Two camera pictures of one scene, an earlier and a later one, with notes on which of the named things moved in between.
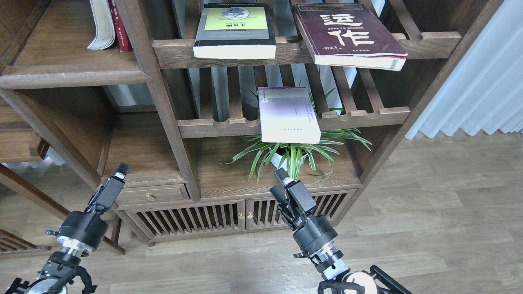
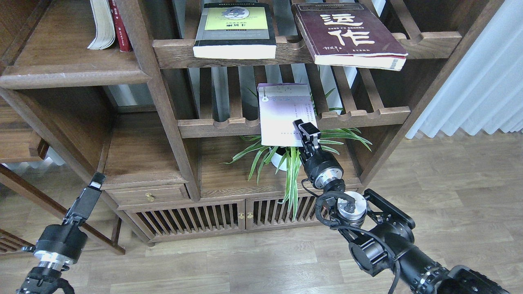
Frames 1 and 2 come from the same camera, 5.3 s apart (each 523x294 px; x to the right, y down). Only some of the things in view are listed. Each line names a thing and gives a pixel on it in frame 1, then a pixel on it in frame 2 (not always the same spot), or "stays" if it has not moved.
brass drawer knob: (149, 197) stays
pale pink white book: (287, 115) stays
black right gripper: (314, 230) -> (321, 168)
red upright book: (124, 45) stays
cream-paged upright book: (105, 37) stays
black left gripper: (83, 231) -> (59, 245)
